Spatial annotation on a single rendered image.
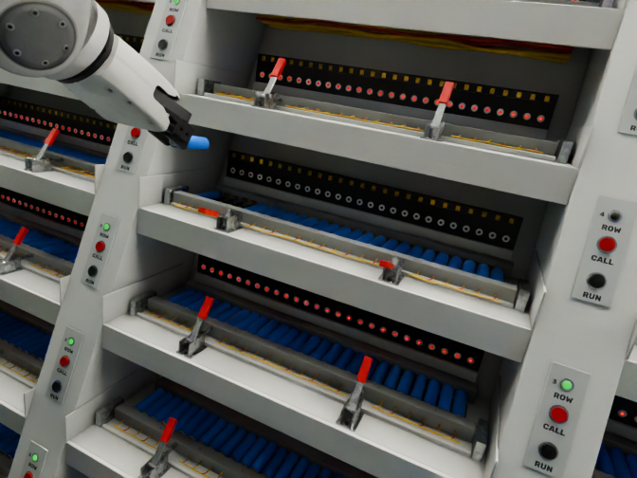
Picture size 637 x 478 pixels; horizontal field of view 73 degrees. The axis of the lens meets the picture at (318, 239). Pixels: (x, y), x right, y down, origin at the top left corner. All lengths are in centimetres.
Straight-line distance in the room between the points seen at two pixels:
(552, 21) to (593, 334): 39
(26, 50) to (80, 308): 54
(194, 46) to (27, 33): 50
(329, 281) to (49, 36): 41
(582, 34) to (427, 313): 40
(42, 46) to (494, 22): 53
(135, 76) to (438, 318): 44
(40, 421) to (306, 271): 53
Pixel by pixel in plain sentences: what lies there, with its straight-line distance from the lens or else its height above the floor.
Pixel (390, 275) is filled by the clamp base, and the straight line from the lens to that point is 60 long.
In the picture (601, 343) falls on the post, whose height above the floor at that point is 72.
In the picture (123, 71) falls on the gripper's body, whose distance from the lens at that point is 47.
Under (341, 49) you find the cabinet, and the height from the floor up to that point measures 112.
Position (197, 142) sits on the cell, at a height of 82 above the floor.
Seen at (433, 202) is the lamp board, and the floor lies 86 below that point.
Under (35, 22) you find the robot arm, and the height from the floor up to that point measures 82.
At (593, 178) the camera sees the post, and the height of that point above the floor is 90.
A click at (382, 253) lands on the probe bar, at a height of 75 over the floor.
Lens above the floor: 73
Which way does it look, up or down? 1 degrees up
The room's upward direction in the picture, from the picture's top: 17 degrees clockwise
